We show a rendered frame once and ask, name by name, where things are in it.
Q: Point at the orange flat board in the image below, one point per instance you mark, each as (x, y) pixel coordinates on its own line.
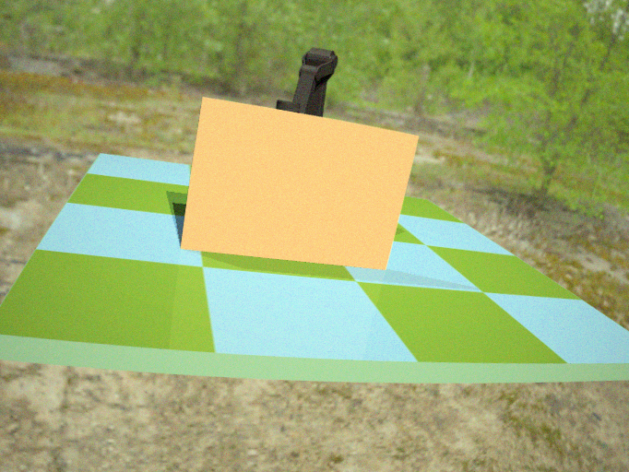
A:
(284, 185)

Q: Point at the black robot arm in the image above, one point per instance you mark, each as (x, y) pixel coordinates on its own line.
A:
(317, 68)

